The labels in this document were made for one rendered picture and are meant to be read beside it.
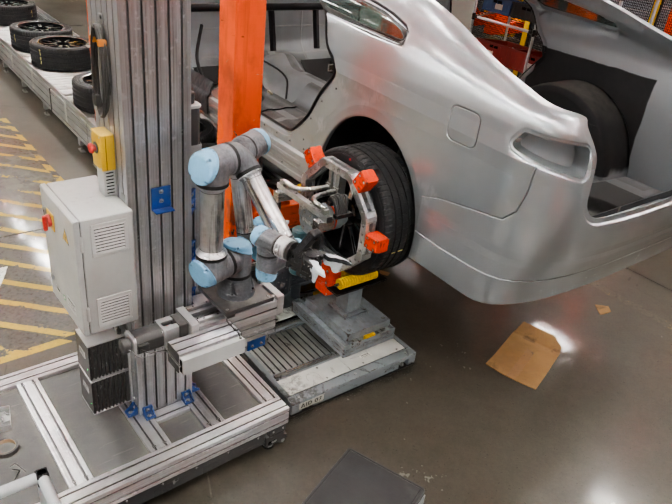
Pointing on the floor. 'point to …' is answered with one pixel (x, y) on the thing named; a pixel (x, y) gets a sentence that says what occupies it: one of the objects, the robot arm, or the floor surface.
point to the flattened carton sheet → (526, 355)
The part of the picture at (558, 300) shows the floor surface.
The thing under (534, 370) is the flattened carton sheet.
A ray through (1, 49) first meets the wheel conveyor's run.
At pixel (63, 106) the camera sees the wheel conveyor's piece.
